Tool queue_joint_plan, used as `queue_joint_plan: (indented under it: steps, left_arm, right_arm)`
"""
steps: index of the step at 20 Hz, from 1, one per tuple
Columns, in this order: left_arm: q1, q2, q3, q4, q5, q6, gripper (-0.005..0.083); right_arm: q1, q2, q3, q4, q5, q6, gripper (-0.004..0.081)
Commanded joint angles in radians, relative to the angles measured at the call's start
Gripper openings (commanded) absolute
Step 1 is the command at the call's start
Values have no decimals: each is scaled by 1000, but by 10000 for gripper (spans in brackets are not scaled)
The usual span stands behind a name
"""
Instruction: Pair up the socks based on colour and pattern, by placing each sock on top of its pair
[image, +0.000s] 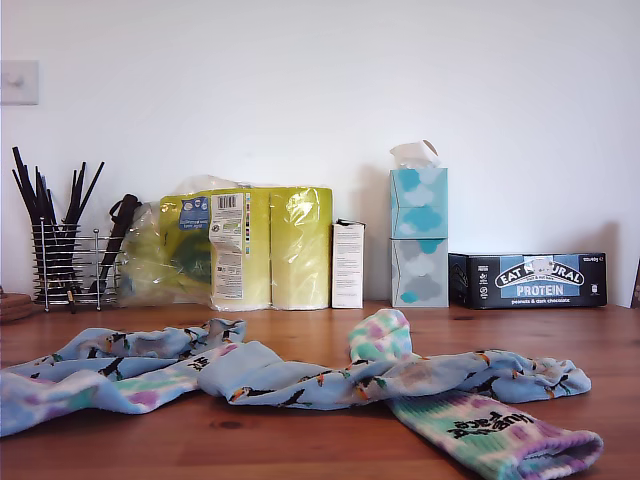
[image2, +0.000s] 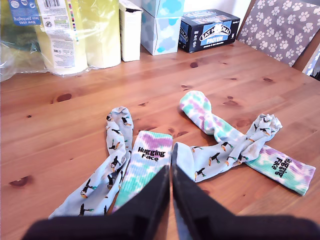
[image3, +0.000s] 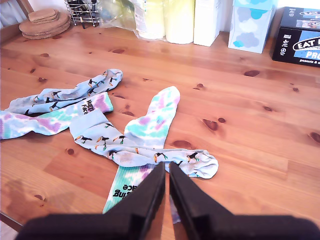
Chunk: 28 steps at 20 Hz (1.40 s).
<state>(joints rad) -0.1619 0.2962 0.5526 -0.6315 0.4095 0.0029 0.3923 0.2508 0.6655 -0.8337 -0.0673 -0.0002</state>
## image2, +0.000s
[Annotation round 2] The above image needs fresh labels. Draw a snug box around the Eat Natural protein bar box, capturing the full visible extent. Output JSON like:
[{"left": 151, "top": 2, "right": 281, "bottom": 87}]
[{"left": 177, "top": 9, "right": 241, "bottom": 54}]

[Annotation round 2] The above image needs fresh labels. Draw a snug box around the tie-dye Hugging Face sock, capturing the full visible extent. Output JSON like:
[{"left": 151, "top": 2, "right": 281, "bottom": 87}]
[
  {"left": 112, "top": 130, "right": 174, "bottom": 213},
  {"left": 179, "top": 90, "right": 317, "bottom": 196}
]

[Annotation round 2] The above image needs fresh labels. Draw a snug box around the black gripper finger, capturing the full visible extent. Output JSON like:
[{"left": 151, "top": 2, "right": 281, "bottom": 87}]
[
  {"left": 171, "top": 163, "right": 241, "bottom": 240},
  {"left": 107, "top": 165, "right": 171, "bottom": 240}
]

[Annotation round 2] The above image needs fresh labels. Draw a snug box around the yellow paper towel pack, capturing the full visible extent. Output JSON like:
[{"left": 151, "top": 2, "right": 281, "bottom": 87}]
[{"left": 0, "top": 0, "right": 123, "bottom": 83}]

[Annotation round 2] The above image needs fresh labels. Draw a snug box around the wooden chair paw-print cover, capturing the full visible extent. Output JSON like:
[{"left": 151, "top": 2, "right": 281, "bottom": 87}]
[{"left": 236, "top": 0, "right": 320, "bottom": 72}]

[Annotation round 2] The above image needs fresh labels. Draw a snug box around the narrow white carton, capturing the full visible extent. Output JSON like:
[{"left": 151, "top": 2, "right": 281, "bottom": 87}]
[{"left": 118, "top": 0, "right": 144, "bottom": 63}]

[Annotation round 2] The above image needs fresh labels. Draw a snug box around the blue toucan print sock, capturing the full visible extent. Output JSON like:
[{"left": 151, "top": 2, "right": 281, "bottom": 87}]
[
  {"left": 48, "top": 106, "right": 135, "bottom": 220},
  {"left": 171, "top": 113, "right": 283, "bottom": 183}
]

